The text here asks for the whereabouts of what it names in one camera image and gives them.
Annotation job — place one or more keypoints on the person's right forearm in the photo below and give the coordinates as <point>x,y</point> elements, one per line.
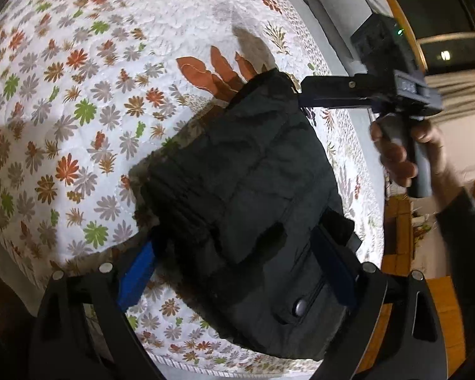
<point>467,241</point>

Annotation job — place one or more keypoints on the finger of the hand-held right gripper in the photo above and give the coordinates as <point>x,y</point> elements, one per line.
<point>332,86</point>
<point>336,103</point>

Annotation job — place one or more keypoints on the person's right hand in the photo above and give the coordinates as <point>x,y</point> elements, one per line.
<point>396,158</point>

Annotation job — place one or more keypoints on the beige curtain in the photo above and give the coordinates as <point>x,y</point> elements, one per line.
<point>463,95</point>

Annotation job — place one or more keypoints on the wooden framed window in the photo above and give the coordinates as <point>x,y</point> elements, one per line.
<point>431,16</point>

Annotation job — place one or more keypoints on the floral quilted bedspread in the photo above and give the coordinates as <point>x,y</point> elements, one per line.
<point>83,107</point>

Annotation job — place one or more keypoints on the black padded pants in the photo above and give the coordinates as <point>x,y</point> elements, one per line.
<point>253,190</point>

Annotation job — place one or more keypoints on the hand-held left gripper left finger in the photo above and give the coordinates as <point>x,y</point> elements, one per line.
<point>136,281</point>

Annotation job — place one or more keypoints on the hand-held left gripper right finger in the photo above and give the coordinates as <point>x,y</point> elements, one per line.
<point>340,273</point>

